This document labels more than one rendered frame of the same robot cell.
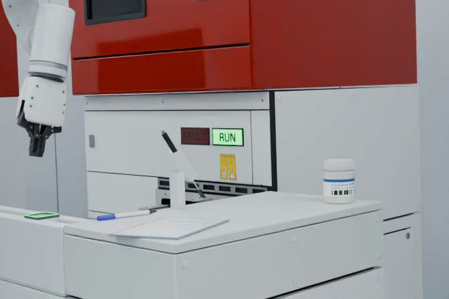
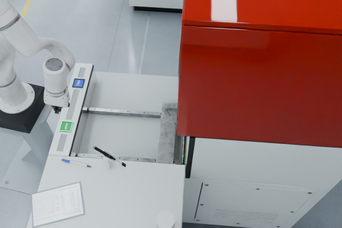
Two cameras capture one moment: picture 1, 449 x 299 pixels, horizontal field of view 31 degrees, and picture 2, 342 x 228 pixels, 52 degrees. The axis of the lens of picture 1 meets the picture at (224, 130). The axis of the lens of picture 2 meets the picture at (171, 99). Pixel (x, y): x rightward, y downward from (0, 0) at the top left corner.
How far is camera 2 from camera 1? 2.07 m
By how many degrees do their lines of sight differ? 65
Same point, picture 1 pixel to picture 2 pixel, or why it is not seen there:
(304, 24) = (235, 116)
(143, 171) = not seen: hidden behind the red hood
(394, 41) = not seen: outside the picture
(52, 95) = (56, 99)
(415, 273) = (309, 202)
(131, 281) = not seen: hidden behind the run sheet
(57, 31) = (48, 81)
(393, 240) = (293, 192)
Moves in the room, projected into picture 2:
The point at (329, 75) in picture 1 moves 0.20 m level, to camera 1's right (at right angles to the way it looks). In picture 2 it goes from (256, 137) to (299, 175)
